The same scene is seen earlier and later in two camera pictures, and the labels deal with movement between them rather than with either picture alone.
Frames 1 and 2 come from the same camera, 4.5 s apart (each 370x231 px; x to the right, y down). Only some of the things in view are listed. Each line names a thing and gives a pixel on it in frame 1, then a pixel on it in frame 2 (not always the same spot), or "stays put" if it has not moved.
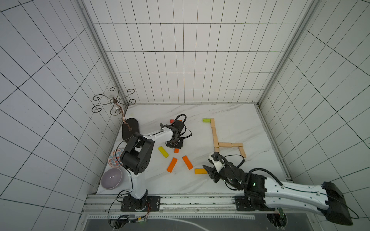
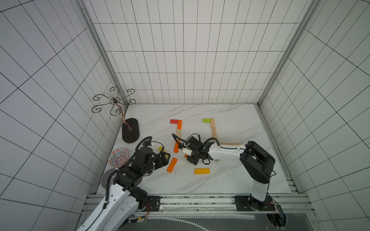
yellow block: (200, 171) stays put
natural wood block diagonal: (212, 121) stays put
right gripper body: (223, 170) → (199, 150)
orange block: (172, 165) stays put
